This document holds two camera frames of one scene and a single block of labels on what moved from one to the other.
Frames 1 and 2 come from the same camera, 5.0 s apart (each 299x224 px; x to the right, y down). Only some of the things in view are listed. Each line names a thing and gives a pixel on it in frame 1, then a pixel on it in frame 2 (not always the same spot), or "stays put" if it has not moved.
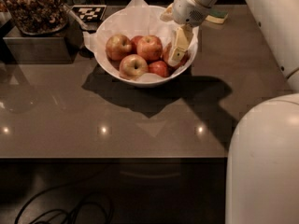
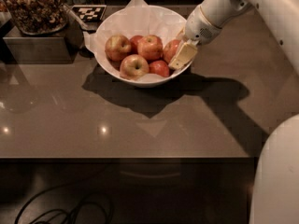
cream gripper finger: (168, 14) → (182, 36)
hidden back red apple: (134, 44) stays put
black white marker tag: (90, 13) stays put
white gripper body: (187, 9) → (200, 26)
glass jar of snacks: (37, 9) stays put
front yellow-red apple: (132, 67) stays put
